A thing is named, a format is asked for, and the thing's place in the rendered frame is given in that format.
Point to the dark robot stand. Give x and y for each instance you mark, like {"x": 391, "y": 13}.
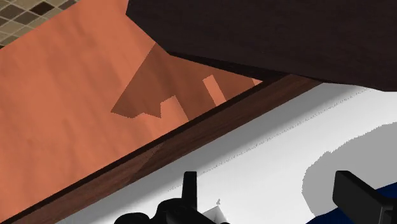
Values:
{"x": 263, "y": 31}

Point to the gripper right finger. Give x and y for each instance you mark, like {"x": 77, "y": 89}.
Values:
{"x": 356, "y": 194}

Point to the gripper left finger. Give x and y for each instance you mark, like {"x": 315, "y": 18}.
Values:
{"x": 189, "y": 189}

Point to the dark blue object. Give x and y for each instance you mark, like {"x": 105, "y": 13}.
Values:
{"x": 328, "y": 218}

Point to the brown wooden table white top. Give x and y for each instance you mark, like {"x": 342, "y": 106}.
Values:
{"x": 186, "y": 145}

